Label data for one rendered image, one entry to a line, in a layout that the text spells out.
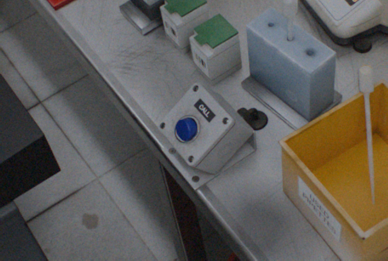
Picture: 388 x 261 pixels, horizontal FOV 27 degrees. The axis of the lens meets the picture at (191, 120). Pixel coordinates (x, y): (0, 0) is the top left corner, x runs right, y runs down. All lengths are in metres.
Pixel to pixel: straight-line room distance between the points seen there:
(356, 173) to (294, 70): 0.13
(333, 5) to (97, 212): 1.07
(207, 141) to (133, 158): 1.15
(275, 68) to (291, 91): 0.03
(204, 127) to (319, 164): 0.14
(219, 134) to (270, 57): 0.11
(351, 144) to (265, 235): 0.14
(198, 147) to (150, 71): 0.18
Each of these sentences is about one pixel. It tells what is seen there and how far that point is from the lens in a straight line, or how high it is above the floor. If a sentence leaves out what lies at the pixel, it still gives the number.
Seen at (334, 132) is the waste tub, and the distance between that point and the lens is 0.86.
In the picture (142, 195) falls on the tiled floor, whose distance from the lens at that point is 1.93.
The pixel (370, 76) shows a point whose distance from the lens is 0.83.
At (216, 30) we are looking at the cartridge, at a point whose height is 0.94.
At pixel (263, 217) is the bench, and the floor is 0.87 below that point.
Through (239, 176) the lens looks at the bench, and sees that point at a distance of 0.90.
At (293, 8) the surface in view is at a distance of 0.84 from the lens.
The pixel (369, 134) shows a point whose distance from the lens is 0.85.
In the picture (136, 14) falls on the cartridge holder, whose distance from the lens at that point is 1.05.
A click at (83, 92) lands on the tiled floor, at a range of 2.14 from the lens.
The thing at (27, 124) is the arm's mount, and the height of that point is 0.95.
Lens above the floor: 1.64
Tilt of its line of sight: 54 degrees down
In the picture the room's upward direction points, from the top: 11 degrees counter-clockwise
